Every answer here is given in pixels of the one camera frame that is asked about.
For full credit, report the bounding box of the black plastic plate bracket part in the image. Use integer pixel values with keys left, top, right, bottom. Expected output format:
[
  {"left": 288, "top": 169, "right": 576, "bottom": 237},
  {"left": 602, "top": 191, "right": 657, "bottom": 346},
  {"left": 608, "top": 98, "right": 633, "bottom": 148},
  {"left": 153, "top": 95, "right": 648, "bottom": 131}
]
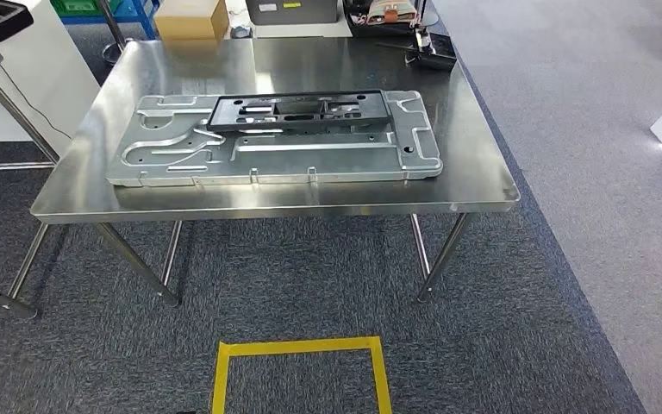
[{"left": 206, "top": 89, "right": 392, "bottom": 135}]

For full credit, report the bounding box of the stainless steel workbench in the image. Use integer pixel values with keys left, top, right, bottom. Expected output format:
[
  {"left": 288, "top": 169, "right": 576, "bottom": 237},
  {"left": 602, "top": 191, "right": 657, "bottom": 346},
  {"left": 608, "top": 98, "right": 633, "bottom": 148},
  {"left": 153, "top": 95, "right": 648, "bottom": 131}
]
[{"left": 8, "top": 34, "right": 521, "bottom": 307}]

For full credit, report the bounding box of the stamped aluminium panel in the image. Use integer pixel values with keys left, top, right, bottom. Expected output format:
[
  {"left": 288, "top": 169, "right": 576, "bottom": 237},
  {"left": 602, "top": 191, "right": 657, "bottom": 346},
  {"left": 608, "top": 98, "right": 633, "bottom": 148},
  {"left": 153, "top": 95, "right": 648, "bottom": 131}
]
[{"left": 105, "top": 89, "right": 444, "bottom": 189}]

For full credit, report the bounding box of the yellow floor tape square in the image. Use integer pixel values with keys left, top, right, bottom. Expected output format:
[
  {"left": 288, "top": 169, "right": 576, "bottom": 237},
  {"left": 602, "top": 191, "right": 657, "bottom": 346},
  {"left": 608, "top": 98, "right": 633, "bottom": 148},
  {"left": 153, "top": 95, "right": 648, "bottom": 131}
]
[{"left": 210, "top": 336, "right": 394, "bottom": 414}]

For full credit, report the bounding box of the black remote with antennas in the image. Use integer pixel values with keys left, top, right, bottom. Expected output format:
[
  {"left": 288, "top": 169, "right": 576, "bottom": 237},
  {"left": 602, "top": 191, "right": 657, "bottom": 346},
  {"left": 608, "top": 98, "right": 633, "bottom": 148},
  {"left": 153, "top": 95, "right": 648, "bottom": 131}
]
[{"left": 376, "top": 28, "right": 458, "bottom": 72}]

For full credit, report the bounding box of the black open tool case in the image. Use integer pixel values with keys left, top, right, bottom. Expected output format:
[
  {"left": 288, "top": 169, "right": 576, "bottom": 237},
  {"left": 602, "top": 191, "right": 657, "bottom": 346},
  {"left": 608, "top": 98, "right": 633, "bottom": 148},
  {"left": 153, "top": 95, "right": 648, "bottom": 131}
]
[{"left": 342, "top": 0, "right": 423, "bottom": 36}]

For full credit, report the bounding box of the striped fabric pouch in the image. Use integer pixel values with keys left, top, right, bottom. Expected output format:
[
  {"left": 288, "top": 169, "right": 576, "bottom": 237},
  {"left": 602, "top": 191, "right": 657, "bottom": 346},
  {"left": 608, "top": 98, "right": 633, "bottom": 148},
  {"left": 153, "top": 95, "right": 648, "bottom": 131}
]
[{"left": 366, "top": 0, "right": 418, "bottom": 27}]

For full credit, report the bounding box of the brown cardboard box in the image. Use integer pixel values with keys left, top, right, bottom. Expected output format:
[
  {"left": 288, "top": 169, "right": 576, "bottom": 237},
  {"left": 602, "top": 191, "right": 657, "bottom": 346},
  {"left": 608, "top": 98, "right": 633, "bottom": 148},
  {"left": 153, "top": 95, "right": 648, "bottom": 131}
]
[{"left": 153, "top": 0, "right": 230, "bottom": 42}]

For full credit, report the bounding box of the blue metal rack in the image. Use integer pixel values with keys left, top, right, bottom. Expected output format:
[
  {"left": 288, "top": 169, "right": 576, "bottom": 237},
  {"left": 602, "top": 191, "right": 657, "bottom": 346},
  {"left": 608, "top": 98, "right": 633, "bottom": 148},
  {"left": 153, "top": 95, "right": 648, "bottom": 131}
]
[{"left": 51, "top": 0, "right": 161, "bottom": 41}]

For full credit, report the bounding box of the silver stanchion with round base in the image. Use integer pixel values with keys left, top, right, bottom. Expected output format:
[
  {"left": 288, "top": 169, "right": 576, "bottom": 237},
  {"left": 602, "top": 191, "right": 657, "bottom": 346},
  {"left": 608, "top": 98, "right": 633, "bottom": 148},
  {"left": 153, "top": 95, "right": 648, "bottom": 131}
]
[{"left": 95, "top": 0, "right": 135, "bottom": 66}]

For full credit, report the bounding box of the green plastic crate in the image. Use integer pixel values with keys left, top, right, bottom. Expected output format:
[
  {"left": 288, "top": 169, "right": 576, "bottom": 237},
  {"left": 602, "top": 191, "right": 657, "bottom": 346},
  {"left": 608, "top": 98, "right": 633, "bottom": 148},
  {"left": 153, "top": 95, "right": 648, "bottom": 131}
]
[{"left": 51, "top": 0, "right": 123, "bottom": 16}]

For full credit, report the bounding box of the thin black cable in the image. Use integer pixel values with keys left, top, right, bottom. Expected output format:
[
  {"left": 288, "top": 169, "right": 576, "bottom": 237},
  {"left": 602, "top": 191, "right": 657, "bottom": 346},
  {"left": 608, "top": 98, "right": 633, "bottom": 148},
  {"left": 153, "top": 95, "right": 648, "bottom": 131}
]
[{"left": 0, "top": 64, "right": 73, "bottom": 141}]

